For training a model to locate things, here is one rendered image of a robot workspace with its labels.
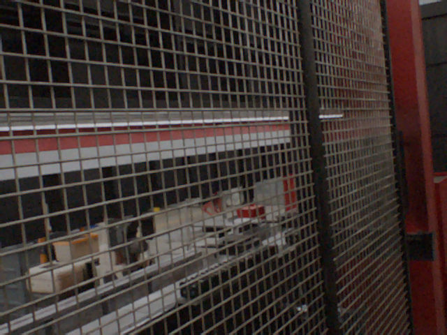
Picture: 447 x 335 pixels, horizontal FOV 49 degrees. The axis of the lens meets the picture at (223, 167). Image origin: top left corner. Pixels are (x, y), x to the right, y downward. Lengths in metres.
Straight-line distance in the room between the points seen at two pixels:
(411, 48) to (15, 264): 3.33
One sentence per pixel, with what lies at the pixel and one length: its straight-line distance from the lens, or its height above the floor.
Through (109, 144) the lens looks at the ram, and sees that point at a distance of 1.55.
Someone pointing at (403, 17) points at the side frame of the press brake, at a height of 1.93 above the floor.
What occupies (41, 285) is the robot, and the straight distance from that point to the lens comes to 2.79.
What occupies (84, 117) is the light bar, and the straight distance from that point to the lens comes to 1.22.
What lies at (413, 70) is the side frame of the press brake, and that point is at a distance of 2.84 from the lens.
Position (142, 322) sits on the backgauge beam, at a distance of 1.20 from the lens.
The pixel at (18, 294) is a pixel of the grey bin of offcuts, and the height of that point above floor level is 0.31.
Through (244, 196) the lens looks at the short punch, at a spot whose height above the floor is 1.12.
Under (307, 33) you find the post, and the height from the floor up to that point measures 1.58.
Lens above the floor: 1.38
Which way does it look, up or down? 3 degrees down
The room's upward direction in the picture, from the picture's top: 6 degrees counter-clockwise
